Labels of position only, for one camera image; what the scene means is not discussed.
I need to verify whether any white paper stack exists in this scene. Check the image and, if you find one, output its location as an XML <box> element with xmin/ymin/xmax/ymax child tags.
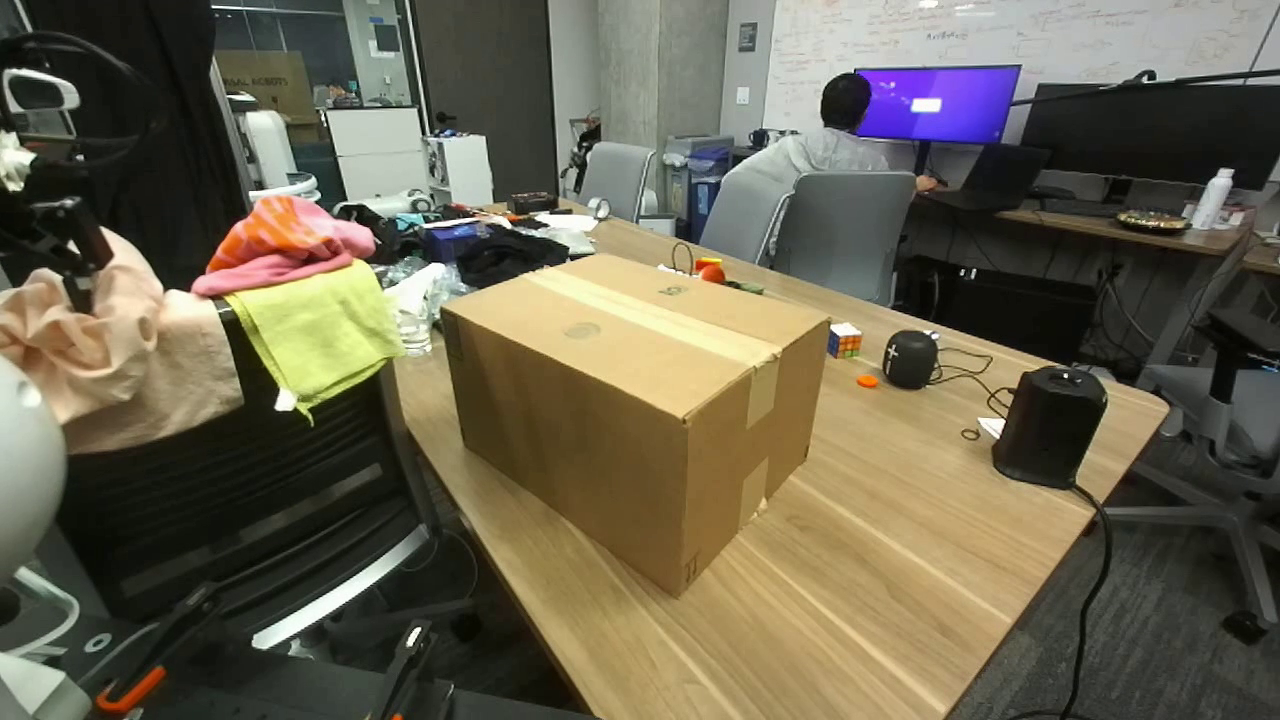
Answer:
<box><xmin>527</xmin><ymin>209</ymin><xmax>599</xmax><ymax>251</ymax></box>

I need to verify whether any wooden office desk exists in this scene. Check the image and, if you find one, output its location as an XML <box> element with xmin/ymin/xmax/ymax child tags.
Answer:
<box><xmin>918</xmin><ymin>181</ymin><xmax>1251</xmax><ymax>374</ymax></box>

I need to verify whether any black clothing pile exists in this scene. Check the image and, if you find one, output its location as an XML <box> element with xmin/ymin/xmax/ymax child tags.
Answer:
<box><xmin>446</xmin><ymin>219</ymin><xmax>576</xmax><ymax>290</ymax></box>

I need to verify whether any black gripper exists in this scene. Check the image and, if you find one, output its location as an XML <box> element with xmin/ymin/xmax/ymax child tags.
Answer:
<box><xmin>0</xmin><ymin>192</ymin><xmax>120</xmax><ymax>320</ymax></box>

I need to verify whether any clear plastic bag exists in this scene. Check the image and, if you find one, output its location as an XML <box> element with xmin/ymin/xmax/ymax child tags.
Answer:
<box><xmin>379</xmin><ymin>258</ymin><xmax>472</xmax><ymax>330</ymax></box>

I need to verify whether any pink and orange shirt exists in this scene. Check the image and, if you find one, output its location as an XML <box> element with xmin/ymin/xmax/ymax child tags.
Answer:
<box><xmin>190</xmin><ymin>194</ymin><xmax>379</xmax><ymax>298</ymax></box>

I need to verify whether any brown cardboard box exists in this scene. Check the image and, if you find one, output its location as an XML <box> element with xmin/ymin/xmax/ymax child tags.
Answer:
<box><xmin>440</xmin><ymin>251</ymin><xmax>832</xmax><ymax>601</ymax></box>

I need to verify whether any grey-framed mesh office chair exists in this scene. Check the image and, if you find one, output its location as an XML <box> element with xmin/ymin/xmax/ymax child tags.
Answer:
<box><xmin>0</xmin><ymin>294</ymin><xmax>592</xmax><ymax>720</ymax></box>

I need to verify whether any large black cylinder speaker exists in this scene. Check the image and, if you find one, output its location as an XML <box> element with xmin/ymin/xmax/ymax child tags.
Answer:
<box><xmin>993</xmin><ymin>364</ymin><xmax>1111</xmax><ymax>493</ymax></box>

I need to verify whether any small black round speaker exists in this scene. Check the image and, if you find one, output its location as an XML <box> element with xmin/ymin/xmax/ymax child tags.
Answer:
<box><xmin>880</xmin><ymin>329</ymin><xmax>943</xmax><ymax>392</ymax></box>

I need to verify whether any black power cable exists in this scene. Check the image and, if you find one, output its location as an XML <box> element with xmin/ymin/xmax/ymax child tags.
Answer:
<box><xmin>1008</xmin><ymin>476</ymin><xmax>1118</xmax><ymax>720</ymax></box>

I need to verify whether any black computer monitor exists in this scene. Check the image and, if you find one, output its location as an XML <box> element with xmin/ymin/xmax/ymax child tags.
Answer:
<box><xmin>1020</xmin><ymin>79</ymin><xmax>1280</xmax><ymax>192</ymax></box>

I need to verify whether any cardboard carton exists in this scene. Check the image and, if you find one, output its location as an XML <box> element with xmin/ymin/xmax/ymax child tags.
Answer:
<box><xmin>215</xmin><ymin>48</ymin><xmax>326</xmax><ymax>128</ymax></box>

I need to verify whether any black hanging fabric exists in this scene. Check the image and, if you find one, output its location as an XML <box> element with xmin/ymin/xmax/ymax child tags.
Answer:
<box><xmin>25</xmin><ymin>0</ymin><xmax>251</xmax><ymax>290</ymax></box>

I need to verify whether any round plate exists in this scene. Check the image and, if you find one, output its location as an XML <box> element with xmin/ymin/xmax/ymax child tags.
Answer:
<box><xmin>1118</xmin><ymin>204</ymin><xmax>1193</xmax><ymax>237</ymax></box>

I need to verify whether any white plastic bottle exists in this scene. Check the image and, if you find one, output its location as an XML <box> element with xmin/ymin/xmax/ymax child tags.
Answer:
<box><xmin>1189</xmin><ymin>164</ymin><xmax>1242</xmax><ymax>233</ymax></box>

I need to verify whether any orange-handled black clamp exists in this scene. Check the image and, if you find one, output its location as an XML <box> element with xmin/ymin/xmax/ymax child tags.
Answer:
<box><xmin>91</xmin><ymin>582</ymin><xmax>215</xmax><ymax>720</ymax></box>

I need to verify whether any yellow cloth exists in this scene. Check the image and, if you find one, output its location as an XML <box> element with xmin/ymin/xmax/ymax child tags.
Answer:
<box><xmin>221</xmin><ymin>257</ymin><xmax>404</xmax><ymax>422</ymax></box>

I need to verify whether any purple lit monitor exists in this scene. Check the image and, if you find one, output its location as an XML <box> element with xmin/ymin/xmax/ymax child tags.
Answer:
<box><xmin>854</xmin><ymin>58</ymin><xmax>1023</xmax><ymax>148</ymax></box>

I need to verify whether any peach shirt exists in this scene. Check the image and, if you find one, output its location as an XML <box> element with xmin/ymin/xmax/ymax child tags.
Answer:
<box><xmin>0</xmin><ymin>227</ymin><xmax>249</xmax><ymax>454</ymax></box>

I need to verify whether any white box appliance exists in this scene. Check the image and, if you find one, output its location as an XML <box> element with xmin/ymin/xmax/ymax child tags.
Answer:
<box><xmin>326</xmin><ymin>102</ymin><xmax>433</xmax><ymax>204</ymax></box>
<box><xmin>435</xmin><ymin>132</ymin><xmax>495</xmax><ymax>212</ymax></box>

